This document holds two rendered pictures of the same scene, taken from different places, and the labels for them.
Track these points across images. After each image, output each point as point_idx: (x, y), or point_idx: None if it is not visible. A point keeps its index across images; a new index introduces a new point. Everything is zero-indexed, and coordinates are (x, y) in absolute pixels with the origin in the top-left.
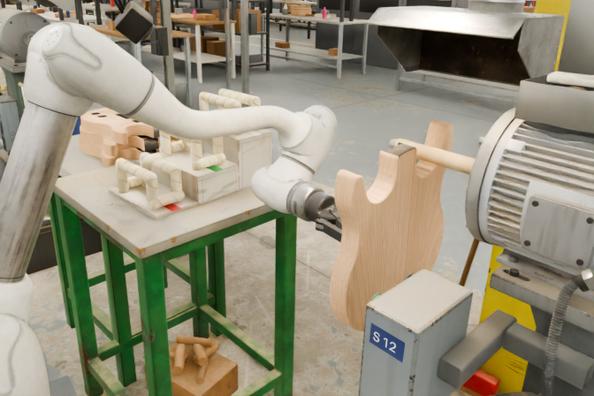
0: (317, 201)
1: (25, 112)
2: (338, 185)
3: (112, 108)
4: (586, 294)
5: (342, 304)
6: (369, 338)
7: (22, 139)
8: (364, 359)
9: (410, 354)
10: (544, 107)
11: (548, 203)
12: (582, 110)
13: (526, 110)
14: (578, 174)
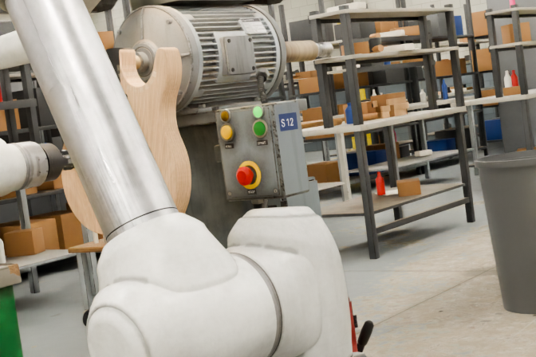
0: (53, 147)
1: None
2: (170, 58)
3: None
4: (239, 103)
5: (189, 181)
6: (280, 127)
7: (88, 19)
8: (280, 150)
9: (299, 118)
10: None
11: (233, 37)
12: None
13: None
14: (224, 21)
